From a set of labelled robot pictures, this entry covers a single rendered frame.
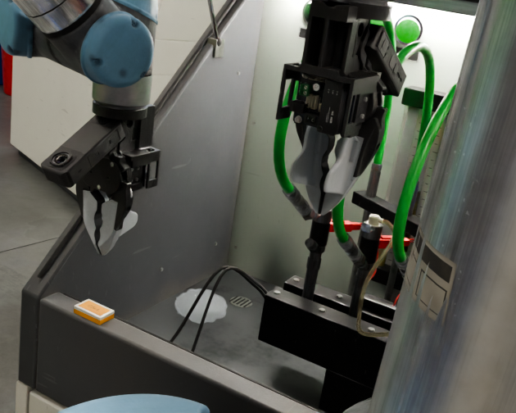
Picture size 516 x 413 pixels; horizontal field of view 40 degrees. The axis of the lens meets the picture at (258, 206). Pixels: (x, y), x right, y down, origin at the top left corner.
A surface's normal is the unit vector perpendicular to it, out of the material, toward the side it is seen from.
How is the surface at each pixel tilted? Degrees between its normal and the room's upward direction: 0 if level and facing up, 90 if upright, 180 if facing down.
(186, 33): 90
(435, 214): 91
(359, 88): 90
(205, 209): 90
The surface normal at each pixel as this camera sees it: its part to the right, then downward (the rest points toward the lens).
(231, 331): 0.14, -0.93
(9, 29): -0.77, 0.11
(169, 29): 0.61, 0.35
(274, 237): -0.51, 0.22
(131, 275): 0.85, 0.29
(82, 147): -0.13, -0.71
